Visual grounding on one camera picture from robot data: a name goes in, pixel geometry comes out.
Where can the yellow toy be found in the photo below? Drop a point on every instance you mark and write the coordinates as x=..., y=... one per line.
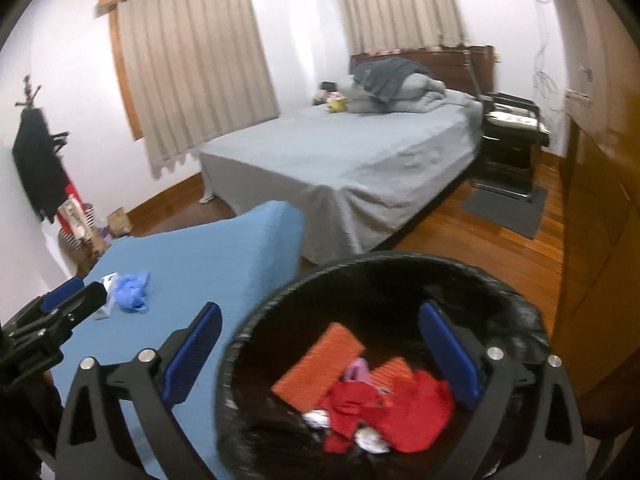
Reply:
x=336, y=105

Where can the brown paper bag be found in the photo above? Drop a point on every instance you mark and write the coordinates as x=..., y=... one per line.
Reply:
x=90, y=250
x=119, y=222

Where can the white and blue packet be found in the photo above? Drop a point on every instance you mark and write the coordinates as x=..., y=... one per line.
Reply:
x=111, y=279

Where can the pink plush toy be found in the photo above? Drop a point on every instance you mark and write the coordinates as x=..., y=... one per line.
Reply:
x=327, y=95

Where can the grey floor mat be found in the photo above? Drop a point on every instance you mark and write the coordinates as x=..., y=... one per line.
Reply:
x=505, y=210

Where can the wooden wardrobe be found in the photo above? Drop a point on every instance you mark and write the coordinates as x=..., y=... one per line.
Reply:
x=600, y=210

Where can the black trash bin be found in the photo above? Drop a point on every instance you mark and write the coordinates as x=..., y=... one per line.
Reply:
x=300, y=310

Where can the white patterned cushion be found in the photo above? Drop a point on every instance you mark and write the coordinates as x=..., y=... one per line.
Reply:
x=510, y=119

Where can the grey bed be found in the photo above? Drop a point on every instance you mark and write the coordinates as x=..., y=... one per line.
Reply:
x=325, y=160

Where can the wooden coat rack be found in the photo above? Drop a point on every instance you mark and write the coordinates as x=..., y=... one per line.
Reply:
x=29, y=92

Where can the red garment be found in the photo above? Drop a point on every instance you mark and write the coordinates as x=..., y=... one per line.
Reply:
x=70, y=191

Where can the light grey duvet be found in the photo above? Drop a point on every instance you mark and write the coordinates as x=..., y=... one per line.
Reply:
x=425, y=95

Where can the red cloth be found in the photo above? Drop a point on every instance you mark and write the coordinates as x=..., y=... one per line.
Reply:
x=415, y=410

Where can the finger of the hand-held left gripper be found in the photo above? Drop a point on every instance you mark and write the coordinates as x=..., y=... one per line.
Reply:
x=92, y=297
x=62, y=292

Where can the beige curtain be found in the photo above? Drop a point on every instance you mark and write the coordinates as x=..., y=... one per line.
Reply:
x=395, y=5
x=195, y=70

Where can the wooden headboard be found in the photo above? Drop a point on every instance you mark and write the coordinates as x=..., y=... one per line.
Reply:
x=450, y=62

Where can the large orange ribbed sponge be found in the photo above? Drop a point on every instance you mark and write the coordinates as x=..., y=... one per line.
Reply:
x=315, y=370

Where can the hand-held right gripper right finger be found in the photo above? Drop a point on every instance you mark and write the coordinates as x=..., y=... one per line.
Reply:
x=450, y=355

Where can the blue table cloth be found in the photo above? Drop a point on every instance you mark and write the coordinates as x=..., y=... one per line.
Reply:
x=200, y=260

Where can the black bedside chair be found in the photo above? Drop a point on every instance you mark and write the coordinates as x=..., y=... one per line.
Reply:
x=505, y=150

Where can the small orange ribbed sponge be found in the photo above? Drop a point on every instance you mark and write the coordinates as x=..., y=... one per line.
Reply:
x=395, y=372

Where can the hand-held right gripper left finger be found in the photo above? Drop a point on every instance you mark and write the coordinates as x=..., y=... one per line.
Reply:
x=192, y=355

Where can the dark grey garment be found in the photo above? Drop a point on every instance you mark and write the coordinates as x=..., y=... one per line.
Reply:
x=390, y=72

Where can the striped basket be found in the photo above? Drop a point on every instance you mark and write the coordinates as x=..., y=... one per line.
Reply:
x=86, y=225

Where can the blue crumpled glove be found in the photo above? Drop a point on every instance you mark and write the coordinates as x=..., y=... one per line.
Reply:
x=130, y=292

